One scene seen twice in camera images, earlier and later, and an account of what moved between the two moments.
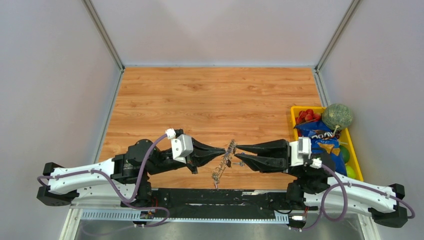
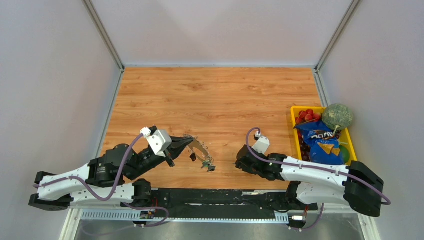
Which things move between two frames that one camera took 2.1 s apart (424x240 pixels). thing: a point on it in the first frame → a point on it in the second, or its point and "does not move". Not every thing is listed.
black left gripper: (202, 154) → (179, 144)
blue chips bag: (324, 140) does not move
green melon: (336, 115) does not move
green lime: (345, 153) does not move
